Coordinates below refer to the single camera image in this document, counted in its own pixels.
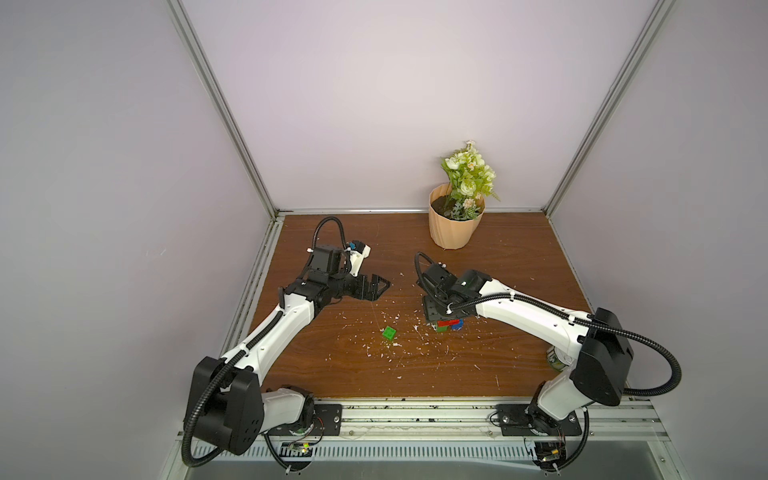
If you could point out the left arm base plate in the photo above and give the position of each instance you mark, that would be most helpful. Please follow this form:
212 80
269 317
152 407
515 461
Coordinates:
320 419

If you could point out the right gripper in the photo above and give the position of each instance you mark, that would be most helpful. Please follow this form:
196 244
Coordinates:
433 309

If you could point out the green white artificial flowers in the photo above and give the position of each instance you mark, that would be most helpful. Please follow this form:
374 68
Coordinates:
471 181

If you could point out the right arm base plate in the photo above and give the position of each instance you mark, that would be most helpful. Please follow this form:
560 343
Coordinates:
516 420

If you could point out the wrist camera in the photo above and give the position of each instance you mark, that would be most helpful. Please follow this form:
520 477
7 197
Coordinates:
436 280
335 261

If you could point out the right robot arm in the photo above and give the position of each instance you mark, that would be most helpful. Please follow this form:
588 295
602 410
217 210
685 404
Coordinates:
593 348

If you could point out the aluminium front rail frame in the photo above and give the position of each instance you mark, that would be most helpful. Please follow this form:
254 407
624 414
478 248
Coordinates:
469 431

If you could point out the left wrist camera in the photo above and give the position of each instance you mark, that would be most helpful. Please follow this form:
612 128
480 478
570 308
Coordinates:
335 261

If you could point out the beige ribbed flower pot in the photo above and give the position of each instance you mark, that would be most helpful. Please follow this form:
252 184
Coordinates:
447 233

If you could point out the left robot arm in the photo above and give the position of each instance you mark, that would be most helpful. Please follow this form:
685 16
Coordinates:
227 409

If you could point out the metal tin can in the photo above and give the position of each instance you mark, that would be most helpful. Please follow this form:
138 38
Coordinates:
554 360

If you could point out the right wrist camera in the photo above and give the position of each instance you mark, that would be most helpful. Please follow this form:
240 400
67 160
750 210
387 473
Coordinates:
436 280

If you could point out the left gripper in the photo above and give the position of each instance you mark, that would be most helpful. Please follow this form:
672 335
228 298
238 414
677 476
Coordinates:
370 294

